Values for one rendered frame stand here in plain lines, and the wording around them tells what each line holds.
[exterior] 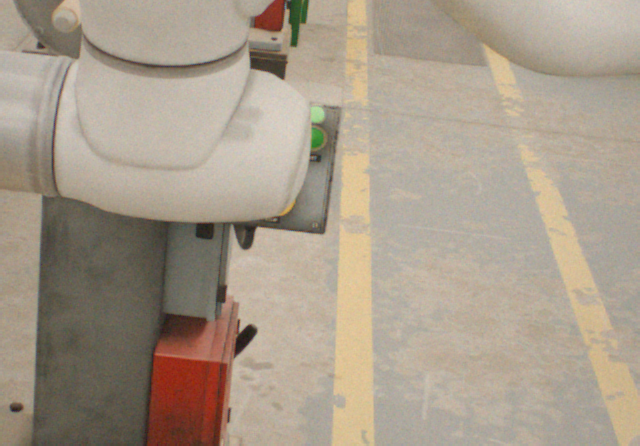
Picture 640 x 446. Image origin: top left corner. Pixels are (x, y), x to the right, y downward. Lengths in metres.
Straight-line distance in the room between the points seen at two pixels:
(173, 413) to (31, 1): 0.75
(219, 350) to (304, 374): 1.24
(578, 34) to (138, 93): 0.37
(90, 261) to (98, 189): 1.33
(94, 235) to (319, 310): 1.71
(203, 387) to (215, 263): 0.21
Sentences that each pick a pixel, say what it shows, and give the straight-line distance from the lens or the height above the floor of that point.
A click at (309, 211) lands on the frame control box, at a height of 0.96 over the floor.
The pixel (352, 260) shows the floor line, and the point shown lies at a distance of 4.11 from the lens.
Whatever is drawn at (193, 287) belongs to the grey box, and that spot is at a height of 0.72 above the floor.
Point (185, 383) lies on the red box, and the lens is 2.20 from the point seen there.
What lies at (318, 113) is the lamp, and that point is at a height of 1.11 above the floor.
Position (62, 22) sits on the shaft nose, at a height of 1.25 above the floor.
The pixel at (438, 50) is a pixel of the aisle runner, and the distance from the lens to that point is 6.67.
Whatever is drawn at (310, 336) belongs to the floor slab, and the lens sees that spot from 3.62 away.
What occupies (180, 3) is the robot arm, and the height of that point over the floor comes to 1.49.
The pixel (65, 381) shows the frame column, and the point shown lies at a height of 0.53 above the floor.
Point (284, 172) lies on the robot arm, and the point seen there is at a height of 1.38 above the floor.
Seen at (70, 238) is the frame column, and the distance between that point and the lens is 2.14.
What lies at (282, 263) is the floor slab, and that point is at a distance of 4.03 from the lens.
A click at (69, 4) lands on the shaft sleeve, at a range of 1.65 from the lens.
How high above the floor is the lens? 1.67
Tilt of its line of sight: 22 degrees down
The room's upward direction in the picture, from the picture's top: 7 degrees clockwise
